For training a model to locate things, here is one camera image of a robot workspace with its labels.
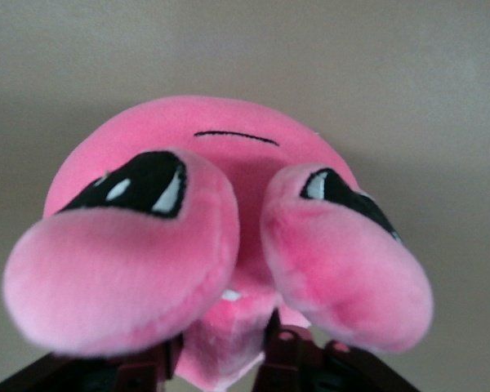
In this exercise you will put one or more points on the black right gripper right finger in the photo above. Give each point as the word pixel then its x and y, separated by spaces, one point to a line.
pixel 302 363

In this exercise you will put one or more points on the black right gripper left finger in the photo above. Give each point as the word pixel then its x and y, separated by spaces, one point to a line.
pixel 143 371

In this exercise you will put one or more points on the pink plush toy black eyes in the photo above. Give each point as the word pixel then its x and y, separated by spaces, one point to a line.
pixel 237 171

